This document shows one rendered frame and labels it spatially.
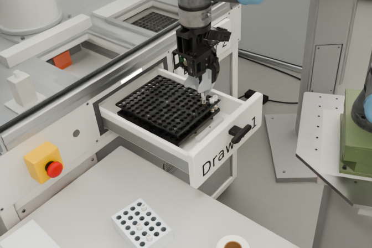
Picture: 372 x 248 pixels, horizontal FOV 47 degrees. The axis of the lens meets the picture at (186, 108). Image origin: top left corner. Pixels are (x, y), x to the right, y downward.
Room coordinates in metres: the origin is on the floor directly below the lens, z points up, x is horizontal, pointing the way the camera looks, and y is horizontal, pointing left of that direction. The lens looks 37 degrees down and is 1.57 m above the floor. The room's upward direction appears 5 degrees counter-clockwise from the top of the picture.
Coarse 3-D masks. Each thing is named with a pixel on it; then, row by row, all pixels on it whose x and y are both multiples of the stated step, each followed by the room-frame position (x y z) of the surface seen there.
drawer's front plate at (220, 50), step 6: (216, 24) 1.30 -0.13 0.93; (222, 24) 1.30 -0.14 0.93; (228, 24) 1.33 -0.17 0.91; (228, 30) 1.33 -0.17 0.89; (222, 42) 1.30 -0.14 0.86; (228, 42) 1.33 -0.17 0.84; (216, 48) 1.27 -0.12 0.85; (222, 48) 1.30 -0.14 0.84; (228, 48) 1.33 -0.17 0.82; (174, 72) 1.13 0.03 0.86; (180, 72) 1.13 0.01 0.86; (186, 72) 1.15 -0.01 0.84
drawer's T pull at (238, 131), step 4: (248, 124) 0.79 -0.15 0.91; (232, 128) 0.78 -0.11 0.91; (236, 128) 0.78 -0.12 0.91; (240, 128) 0.77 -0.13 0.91; (244, 128) 0.77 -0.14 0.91; (248, 128) 0.77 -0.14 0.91; (232, 132) 0.76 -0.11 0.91; (236, 132) 0.76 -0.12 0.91; (240, 132) 0.76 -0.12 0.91; (244, 132) 0.76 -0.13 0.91; (236, 136) 0.75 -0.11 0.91; (240, 136) 0.75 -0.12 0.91; (232, 140) 0.74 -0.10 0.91; (236, 140) 0.74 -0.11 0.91
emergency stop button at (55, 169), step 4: (52, 164) 0.72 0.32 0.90; (56, 164) 0.72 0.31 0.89; (60, 164) 0.73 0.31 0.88; (48, 168) 0.71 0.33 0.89; (52, 168) 0.71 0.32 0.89; (56, 168) 0.72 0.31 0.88; (60, 168) 0.72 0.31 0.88; (48, 172) 0.71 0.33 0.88; (52, 172) 0.71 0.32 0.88; (56, 172) 0.72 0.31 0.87; (60, 172) 0.72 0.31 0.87; (52, 176) 0.71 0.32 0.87; (56, 176) 0.71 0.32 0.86
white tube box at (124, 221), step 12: (132, 204) 0.67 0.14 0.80; (120, 216) 0.64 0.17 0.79; (132, 216) 0.63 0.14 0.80; (144, 216) 0.63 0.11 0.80; (156, 216) 0.62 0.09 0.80; (120, 228) 0.60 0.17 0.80; (132, 228) 0.60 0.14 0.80; (144, 228) 0.59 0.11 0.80; (156, 228) 0.59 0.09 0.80; (168, 228) 0.59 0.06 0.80; (132, 240) 0.57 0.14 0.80; (144, 240) 0.56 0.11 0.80; (156, 240) 0.56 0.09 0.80; (168, 240) 0.58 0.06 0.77
